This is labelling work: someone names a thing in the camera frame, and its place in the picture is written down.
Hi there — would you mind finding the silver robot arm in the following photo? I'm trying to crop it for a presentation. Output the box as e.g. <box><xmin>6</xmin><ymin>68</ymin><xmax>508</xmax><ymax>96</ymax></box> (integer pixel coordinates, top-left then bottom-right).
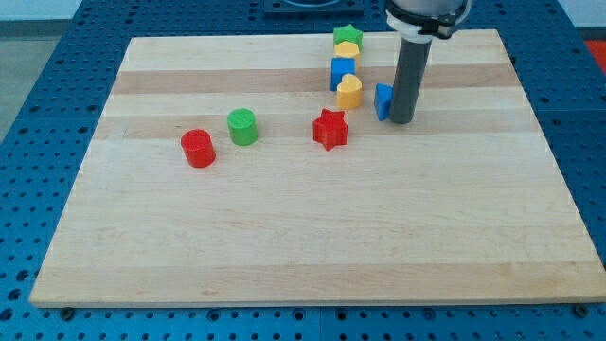
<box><xmin>385</xmin><ymin>0</ymin><xmax>472</xmax><ymax>44</ymax></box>

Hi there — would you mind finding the red star block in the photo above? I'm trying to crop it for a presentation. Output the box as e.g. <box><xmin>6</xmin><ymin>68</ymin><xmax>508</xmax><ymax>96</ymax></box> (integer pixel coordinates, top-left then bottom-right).
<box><xmin>312</xmin><ymin>108</ymin><xmax>348</xmax><ymax>151</ymax></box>

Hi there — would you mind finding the blue triangle block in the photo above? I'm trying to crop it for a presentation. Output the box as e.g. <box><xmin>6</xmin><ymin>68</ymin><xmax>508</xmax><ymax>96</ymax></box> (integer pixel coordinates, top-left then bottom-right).
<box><xmin>373</xmin><ymin>83</ymin><xmax>393</xmax><ymax>121</ymax></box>

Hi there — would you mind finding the green star block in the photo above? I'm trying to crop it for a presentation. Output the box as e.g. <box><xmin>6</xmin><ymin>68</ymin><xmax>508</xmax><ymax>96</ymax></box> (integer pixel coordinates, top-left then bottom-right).
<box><xmin>333</xmin><ymin>24</ymin><xmax>364</xmax><ymax>50</ymax></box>

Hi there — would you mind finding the green cylinder block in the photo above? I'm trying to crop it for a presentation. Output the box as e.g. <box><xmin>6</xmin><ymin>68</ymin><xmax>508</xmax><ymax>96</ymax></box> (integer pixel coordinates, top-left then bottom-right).
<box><xmin>227</xmin><ymin>108</ymin><xmax>258</xmax><ymax>146</ymax></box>

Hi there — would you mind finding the wooden board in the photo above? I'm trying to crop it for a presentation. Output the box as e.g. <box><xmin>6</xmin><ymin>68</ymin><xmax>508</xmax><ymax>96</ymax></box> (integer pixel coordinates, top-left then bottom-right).
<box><xmin>29</xmin><ymin>29</ymin><xmax>605</xmax><ymax>308</ymax></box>

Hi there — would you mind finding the yellow heart block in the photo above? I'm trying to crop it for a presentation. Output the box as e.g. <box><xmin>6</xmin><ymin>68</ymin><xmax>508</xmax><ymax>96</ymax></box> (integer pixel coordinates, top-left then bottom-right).
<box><xmin>336</xmin><ymin>74</ymin><xmax>364</xmax><ymax>110</ymax></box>

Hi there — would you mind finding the red cylinder block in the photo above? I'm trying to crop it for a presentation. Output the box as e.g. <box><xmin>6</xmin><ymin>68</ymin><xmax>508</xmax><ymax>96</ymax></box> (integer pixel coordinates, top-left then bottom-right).
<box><xmin>180</xmin><ymin>129</ymin><xmax>216</xmax><ymax>168</ymax></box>

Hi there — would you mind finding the blue cube block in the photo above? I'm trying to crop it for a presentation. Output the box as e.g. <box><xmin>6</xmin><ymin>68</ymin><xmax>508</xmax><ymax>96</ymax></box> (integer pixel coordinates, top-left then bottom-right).
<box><xmin>330</xmin><ymin>57</ymin><xmax>356</xmax><ymax>91</ymax></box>

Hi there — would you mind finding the yellow hexagon block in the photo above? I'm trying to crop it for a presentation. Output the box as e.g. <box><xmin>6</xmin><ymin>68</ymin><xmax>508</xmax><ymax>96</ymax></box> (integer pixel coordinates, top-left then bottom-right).
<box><xmin>333</xmin><ymin>41</ymin><xmax>361</xmax><ymax>67</ymax></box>

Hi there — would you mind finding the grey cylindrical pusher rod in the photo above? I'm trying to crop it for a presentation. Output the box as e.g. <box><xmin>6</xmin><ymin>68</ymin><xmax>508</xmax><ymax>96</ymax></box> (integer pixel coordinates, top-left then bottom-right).
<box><xmin>389</xmin><ymin>38</ymin><xmax>431</xmax><ymax>124</ymax></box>

